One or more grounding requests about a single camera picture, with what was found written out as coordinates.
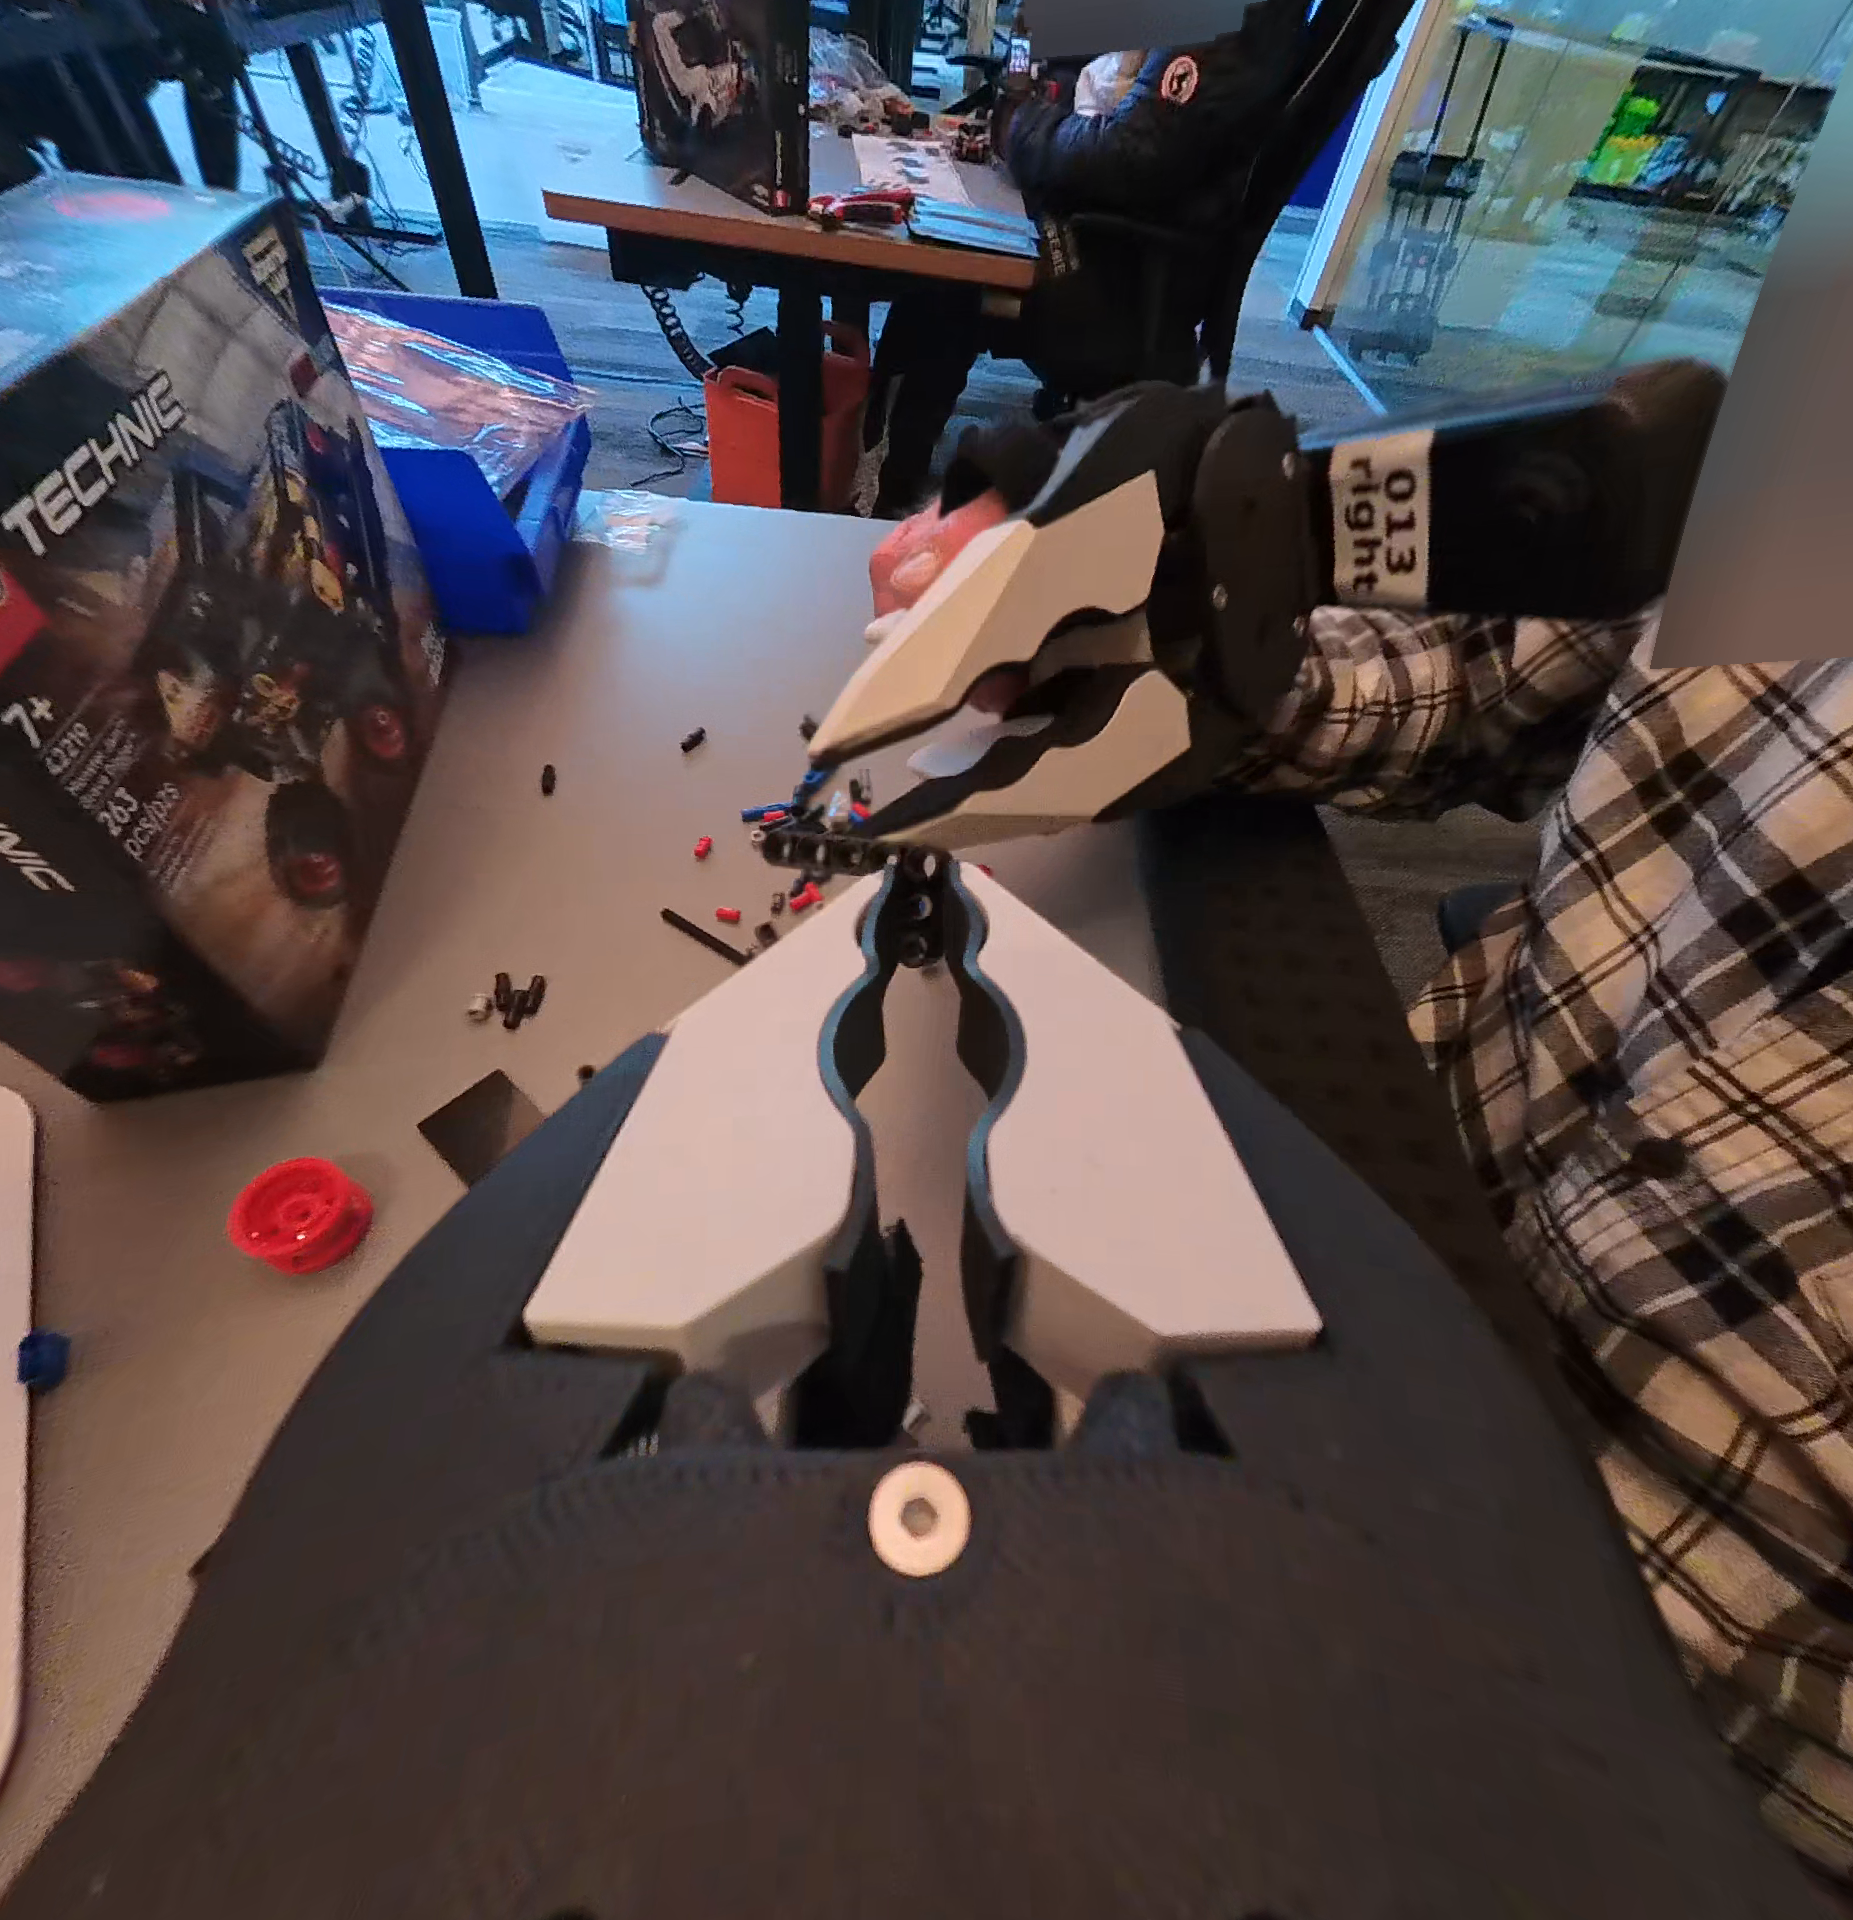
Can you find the dark toy box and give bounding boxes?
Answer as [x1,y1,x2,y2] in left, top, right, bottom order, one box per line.
[631,0,815,219]

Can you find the light grey desk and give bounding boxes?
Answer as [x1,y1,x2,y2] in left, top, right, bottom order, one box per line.
[0,493,1167,1877]

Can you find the red wheel hub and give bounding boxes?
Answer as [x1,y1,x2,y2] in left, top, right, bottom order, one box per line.
[227,1154,375,1277]

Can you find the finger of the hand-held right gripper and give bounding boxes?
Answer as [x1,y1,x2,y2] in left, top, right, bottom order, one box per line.
[862,667,1193,852]
[805,479,1172,761]

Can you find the clear plastic bag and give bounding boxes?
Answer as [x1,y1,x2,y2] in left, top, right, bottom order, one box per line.
[326,307,680,586]

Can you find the orange storage box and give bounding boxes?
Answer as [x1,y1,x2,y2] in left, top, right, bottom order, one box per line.
[702,319,876,511]

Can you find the toy set box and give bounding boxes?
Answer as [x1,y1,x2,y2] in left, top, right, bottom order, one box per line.
[0,172,451,1102]

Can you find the person's right forearm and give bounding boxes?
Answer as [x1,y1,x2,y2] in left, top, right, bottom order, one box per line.
[1242,605,1670,823]

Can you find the blue storage bin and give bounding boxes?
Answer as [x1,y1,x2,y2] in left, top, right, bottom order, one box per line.
[319,291,595,635]

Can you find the person's right hand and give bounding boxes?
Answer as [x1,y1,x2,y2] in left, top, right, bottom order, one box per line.
[869,493,1037,718]

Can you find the black beam blue connector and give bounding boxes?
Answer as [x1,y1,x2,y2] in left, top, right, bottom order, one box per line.
[759,821,958,969]

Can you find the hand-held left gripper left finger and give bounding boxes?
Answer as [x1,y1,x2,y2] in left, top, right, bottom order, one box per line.
[520,874,930,1450]

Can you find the black square tile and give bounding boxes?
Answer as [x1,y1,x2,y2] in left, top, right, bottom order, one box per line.
[417,1067,550,1186]

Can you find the pile of small toy bricks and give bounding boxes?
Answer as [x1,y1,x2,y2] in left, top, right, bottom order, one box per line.
[740,718,876,949]

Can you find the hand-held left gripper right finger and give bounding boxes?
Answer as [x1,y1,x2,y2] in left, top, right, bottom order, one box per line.
[944,863,1328,1444]

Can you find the wooden work table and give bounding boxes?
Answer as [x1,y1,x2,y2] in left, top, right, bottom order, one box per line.
[542,127,1048,511]

